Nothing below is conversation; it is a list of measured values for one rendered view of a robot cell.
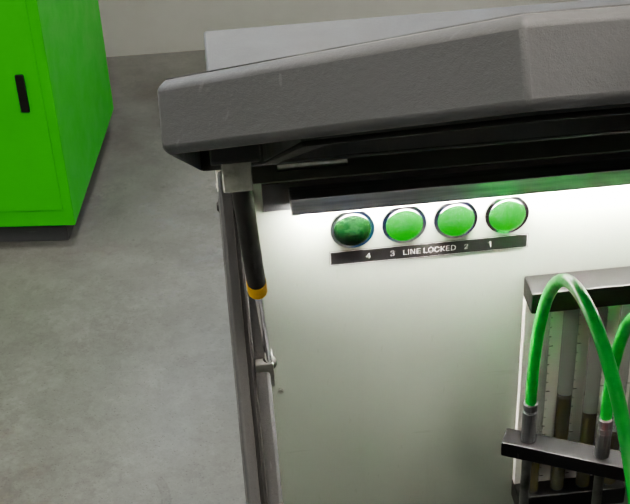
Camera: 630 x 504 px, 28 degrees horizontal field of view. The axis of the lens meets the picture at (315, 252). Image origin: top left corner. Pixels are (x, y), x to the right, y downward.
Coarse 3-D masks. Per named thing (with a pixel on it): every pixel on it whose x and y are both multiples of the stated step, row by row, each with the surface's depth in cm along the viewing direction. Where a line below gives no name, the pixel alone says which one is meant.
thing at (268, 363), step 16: (240, 192) 105; (240, 208) 107; (240, 224) 109; (256, 224) 110; (240, 240) 112; (256, 240) 112; (256, 256) 114; (256, 272) 116; (256, 288) 119; (256, 304) 123; (256, 368) 134; (272, 368) 134; (272, 384) 135
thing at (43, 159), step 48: (0, 0) 352; (48, 0) 366; (96, 0) 434; (0, 48) 360; (48, 48) 365; (96, 48) 432; (0, 96) 369; (48, 96) 369; (96, 96) 430; (0, 144) 378; (48, 144) 377; (96, 144) 428; (0, 192) 387; (48, 192) 387; (0, 240) 402; (48, 240) 402
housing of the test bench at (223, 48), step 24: (600, 0) 165; (624, 0) 165; (312, 24) 163; (336, 24) 162; (360, 24) 162; (384, 24) 162; (408, 24) 162; (432, 24) 161; (456, 24) 161; (216, 48) 158; (240, 48) 157; (264, 48) 157; (288, 48) 157; (312, 48) 157
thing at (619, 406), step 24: (552, 288) 133; (576, 288) 124; (600, 336) 118; (528, 360) 147; (600, 360) 117; (528, 384) 148; (528, 408) 150; (624, 408) 114; (624, 432) 113; (624, 456) 113
